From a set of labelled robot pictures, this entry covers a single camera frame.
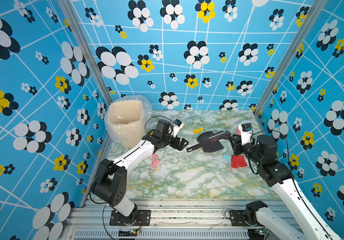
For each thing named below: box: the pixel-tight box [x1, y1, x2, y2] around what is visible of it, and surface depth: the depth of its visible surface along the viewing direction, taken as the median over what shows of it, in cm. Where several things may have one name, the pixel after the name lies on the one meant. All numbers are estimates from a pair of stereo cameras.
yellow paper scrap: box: [193, 127, 204, 134], surface depth 111 cm
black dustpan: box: [186, 131, 224, 153], surface depth 101 cm
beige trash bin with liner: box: [104, 95, 152, 148], surface depth 91 cm
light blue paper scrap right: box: [223, 154, 232, 161], surface depth 96 cm
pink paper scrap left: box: [152, 153, 160, 169], surface depth 95 cm
